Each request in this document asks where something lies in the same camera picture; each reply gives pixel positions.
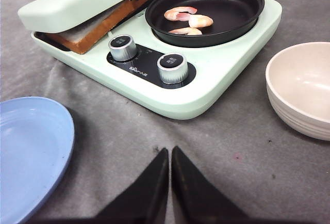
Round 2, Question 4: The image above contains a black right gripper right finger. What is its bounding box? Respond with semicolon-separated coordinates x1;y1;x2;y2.
171;146;251;224

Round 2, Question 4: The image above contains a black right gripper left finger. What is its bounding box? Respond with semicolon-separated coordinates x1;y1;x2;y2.
95;148;170;224

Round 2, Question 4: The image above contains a beige ceramic bowl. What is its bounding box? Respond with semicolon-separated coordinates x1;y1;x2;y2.
266;42;329;141

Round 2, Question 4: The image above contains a cooked pink shrimp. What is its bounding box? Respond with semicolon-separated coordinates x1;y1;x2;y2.
163;6;197;21
188;14;213;28
169;27;202;36

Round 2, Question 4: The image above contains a white bread slice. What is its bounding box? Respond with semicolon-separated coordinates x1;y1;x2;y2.
45;0;151;54

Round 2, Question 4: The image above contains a mint green breakfast maker base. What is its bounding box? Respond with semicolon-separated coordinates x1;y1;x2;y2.
32;0;282;120

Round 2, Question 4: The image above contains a blue plate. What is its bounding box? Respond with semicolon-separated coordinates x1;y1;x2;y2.
1;97;75;223

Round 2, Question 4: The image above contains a right silver control knob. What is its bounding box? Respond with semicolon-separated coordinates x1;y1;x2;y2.
157;53;188;84

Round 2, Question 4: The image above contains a silver control knob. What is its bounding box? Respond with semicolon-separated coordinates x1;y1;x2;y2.
108;35;137;62
157;53;188;84

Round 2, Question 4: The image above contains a left silver control knob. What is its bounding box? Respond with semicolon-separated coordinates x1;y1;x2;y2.
108;35;137;62

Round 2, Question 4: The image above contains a small black frying pan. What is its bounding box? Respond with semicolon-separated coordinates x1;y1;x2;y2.
145;0;265;48

